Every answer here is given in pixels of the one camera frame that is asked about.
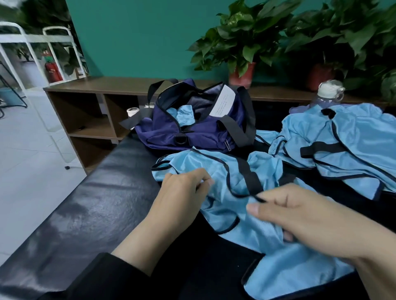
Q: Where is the navy blue bag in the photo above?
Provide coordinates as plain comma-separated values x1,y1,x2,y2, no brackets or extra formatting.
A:
120,78,257,153

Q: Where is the white wheeled cart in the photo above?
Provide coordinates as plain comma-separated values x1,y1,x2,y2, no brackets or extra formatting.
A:
0,21,87,169

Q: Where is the white metal rack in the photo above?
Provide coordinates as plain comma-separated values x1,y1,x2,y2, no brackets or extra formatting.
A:
0,0,84,75

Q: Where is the black leather bench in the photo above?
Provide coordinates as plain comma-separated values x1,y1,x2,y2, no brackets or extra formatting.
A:
0,102,396,300

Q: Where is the green plant in red pot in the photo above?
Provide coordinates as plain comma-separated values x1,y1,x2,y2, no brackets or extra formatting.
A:
189,0,304,89
285,0,396,94

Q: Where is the person's left forearm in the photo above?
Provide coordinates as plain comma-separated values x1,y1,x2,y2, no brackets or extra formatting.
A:
37,219,180,300

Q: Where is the person's right hand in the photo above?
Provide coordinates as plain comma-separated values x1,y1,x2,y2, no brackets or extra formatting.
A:
246,183,375,262

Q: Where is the person's left hand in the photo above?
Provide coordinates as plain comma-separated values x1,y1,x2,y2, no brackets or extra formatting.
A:
145,168,214,241

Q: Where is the teal bucket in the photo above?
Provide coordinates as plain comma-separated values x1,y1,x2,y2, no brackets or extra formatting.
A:
0,87,27,109

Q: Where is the clear bottle silver cap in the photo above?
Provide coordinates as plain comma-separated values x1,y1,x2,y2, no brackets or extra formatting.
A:
317,80,345,109

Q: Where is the person's right forearm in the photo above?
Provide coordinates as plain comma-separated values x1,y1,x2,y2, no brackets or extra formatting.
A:
346,238,396,300

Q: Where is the red bottle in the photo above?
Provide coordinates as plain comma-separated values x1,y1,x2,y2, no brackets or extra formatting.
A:
45,59,64,83

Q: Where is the wooden shelf cabinet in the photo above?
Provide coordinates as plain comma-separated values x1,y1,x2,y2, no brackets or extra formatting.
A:
43,76,396,174

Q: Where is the light blue vest black trim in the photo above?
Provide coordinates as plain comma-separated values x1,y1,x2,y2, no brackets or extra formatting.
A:
166,104,198,127
257,102,396,200
151,148,356,300

